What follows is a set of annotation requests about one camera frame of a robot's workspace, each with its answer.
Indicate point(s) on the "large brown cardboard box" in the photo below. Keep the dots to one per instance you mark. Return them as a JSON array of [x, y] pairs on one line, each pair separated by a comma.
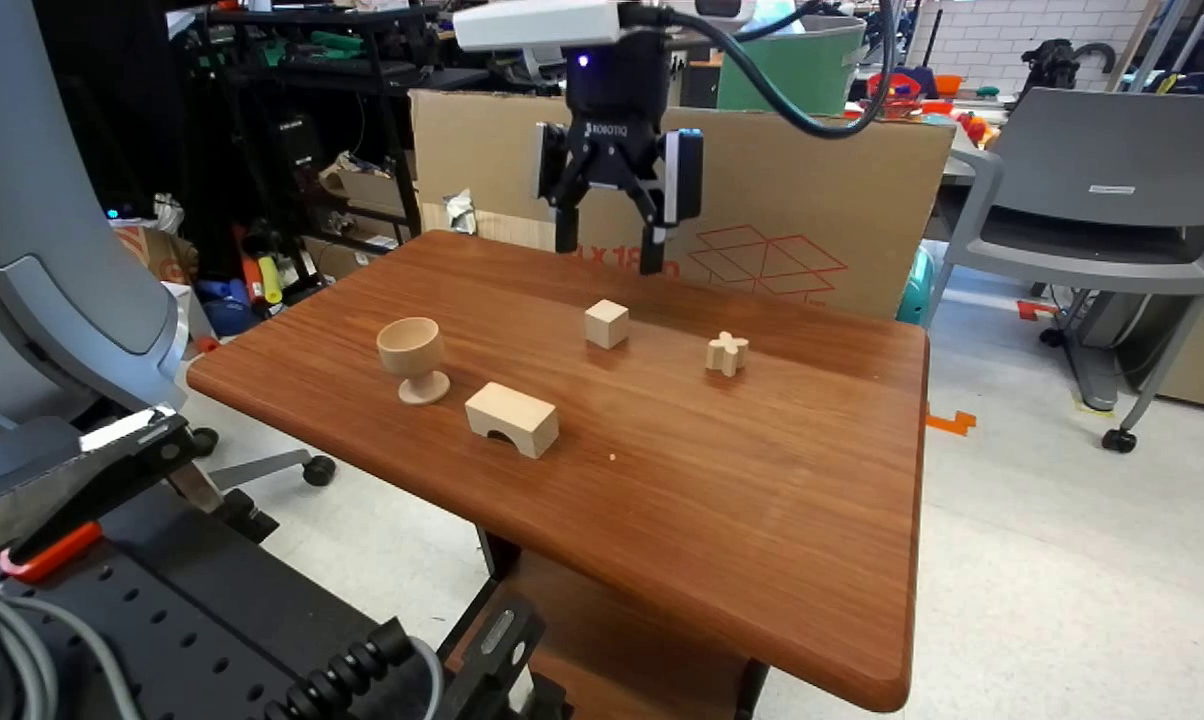
[[786, 173]]

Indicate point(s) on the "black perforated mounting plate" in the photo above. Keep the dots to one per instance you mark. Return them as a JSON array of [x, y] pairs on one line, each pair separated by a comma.
[[215, 601]]

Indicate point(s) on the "wooden goblet cup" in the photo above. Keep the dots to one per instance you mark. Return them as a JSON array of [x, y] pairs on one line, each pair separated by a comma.
[[409, 350]]

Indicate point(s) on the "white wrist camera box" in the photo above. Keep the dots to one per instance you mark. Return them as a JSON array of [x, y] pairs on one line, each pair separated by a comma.
[[535, 21]]

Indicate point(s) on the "wooden table pedestal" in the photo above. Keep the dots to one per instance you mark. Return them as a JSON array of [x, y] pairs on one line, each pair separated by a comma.
[[613, 640]]

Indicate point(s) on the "wooden arch block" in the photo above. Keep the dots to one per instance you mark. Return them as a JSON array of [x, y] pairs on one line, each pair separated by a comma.
[[508, 417]]

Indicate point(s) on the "green chair back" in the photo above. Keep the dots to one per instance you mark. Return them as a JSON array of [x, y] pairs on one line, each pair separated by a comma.
[[802, 70]]

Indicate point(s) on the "black table clamp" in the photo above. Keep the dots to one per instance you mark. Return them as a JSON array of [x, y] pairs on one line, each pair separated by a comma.
[[495, 662]]

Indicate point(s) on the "grey plastic rolling chair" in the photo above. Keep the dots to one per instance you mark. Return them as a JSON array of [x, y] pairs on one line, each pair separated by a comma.
[[1107, 173], [43, 224]]

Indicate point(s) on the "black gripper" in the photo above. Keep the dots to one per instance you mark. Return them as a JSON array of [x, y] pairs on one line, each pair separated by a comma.
[[619, 86]]

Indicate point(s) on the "wooden cross block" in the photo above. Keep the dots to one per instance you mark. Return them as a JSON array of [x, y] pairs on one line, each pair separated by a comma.
[[727, 355]]

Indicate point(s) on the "teal plastic object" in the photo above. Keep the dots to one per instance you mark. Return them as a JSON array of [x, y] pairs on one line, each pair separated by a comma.
[[916, 287]]

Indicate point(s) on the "black cluttered storage shelf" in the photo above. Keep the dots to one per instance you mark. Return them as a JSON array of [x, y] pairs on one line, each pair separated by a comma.
[[294, 132]]

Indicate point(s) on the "small wooden cube block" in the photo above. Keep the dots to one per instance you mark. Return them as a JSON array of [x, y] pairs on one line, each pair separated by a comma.
[[605, 325]]

